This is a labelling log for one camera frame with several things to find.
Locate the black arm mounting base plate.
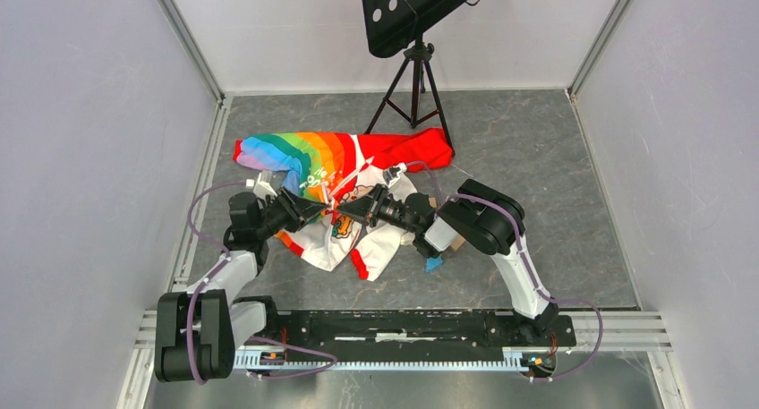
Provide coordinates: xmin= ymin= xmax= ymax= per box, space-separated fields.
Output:
xmin=258 ymin=310 xmax=577 ymax=362

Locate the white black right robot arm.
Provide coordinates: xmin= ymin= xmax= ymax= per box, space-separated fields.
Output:
xmin=337 ymin=179 xmax=559 ymax=345

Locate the blue triangular block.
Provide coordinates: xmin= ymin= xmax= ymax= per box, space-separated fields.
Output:
xmin=424 ymin=257 xmax=443 ymax=273

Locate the rainbow cartoon zip jacket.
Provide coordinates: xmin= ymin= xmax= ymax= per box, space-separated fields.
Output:
xmin=233 ymin=128 xmax=453 ymax=281

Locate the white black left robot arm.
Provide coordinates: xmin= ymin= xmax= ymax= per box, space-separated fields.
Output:
xmin=154 ymin=188 xmax=328 ymax=385

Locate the flat wooden plank block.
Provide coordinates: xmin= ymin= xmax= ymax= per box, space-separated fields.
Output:
xmin=449 ymin=236 xmax=465 ymax=251

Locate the black music stand tripod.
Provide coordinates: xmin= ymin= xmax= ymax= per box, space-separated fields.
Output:
xmin=362 ymin=0 xmax=481 ymax=146

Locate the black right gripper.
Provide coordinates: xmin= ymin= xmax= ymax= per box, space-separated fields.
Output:
xmin=337 ymin=183 xmax=420 ymax=234

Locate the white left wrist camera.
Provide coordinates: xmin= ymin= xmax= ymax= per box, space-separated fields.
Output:
xmin=245 ymin=170 xmax=277 ymax=200

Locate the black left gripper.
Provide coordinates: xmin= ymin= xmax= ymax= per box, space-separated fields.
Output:
xmin=255 ymin=185 xmax=327 ymax=239

